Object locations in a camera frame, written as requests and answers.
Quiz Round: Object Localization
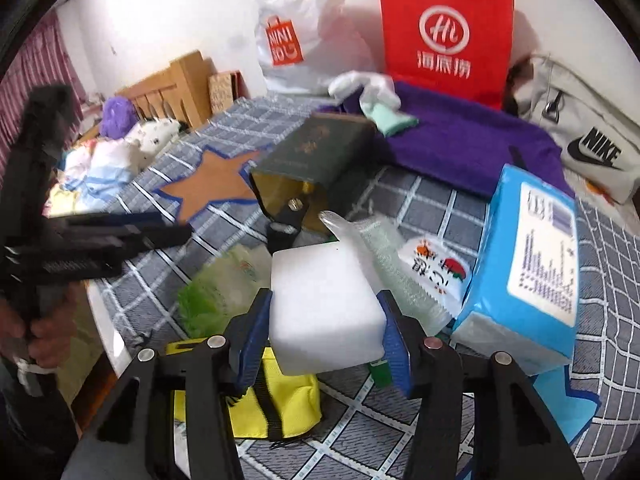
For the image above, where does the pink striped curtain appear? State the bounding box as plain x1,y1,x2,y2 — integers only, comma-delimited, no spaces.
0,10,83,151

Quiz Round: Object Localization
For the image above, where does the white plastic shopping bag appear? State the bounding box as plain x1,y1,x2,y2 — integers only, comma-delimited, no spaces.
252,0,381,96

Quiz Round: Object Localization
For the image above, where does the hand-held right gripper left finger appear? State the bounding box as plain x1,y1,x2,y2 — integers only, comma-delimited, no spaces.
62,287,273,480

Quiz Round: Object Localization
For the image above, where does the brown patterned board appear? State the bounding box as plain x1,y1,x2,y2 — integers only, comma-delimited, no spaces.
207,72,243,111

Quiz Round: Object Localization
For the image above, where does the purple towel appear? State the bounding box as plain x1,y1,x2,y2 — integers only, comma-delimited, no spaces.
320,80,576,201

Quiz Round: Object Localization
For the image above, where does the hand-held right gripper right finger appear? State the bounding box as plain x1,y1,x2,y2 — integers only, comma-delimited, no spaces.
375,289,586,480

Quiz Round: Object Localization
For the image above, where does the white plush toy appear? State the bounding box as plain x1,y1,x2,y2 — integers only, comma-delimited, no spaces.
125,117,182,153

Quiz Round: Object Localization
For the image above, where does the yellow mesh pouch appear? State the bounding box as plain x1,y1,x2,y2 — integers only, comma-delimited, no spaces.
165,337,323,441

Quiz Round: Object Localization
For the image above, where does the light green packet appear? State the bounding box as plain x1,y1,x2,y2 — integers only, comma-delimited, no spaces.
360,97,420,137

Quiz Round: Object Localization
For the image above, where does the grey fabric bag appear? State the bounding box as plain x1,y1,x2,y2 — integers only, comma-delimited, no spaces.
505,52,640,206

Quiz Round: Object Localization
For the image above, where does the blue tissue packet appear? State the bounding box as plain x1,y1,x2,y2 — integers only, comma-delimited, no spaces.
452,164,581,376

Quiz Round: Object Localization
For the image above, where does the small green plastic piece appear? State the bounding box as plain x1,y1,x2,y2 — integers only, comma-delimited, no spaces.
367,360,393,388

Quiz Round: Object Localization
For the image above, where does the grey plaid bed sheet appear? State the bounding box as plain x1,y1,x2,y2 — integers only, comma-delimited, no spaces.
85,94,640,480

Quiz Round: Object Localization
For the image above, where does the red paper shopping bag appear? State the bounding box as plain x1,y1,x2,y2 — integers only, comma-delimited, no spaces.
376,0,516,111

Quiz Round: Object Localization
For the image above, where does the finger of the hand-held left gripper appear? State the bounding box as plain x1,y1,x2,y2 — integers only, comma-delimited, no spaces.
47,211,168,235
55,224,194,256

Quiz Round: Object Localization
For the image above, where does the purple plush toy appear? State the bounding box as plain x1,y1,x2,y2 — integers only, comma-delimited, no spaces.
100,96,138,138

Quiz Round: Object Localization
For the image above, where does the white sock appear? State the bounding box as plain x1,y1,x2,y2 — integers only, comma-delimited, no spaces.
359,82,402,113

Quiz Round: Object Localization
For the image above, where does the dark green tin box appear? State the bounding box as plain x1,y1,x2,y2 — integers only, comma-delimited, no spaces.
250,112,378,236

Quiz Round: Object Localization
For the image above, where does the white glove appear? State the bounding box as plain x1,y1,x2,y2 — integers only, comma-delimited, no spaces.
327,71,398,101

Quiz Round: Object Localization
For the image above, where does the pile of light clothes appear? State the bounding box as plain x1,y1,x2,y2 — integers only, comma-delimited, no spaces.
47,137,151,216

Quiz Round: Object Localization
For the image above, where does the clear plastic bag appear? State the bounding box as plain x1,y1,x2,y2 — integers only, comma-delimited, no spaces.
320,210,453,336

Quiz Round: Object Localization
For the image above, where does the small black bracket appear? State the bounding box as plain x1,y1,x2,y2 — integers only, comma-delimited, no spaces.
266,199,307,256

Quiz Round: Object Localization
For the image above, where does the white foam block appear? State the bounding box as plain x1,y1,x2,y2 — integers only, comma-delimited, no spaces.
269,242,391,376

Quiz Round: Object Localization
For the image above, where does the person's left hand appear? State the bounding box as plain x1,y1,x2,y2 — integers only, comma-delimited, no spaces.
0,295,78,373

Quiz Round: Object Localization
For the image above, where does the wooden bed headboard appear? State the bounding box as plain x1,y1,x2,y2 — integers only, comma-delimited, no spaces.
115,50,216,131

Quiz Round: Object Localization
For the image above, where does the white orange snack packet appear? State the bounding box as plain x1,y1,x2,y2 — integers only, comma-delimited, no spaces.
397,237,473,311

